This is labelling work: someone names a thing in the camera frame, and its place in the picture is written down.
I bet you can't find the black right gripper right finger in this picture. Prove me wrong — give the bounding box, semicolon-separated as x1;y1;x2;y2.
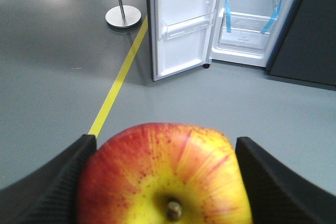
235;137;335;223

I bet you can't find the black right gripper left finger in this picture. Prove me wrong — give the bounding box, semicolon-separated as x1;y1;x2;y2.
1;134;97;223

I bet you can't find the red yellow apple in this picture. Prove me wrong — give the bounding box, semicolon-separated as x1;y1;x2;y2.
76;123;253;223

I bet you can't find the dark grey neighbouring fridge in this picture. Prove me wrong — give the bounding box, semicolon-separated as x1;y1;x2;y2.
266;0;335;87

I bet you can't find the grey fridge with open door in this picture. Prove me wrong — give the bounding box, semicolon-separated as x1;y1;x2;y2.
146;0;302;81

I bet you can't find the clear crisper drawer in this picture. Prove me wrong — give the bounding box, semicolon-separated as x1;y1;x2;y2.
218;12;277;49

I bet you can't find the silver pole stand round base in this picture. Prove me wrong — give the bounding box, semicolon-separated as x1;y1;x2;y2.
105;0;141;29

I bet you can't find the clear middle door bin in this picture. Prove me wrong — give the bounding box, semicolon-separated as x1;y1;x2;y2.
160;12;215;40

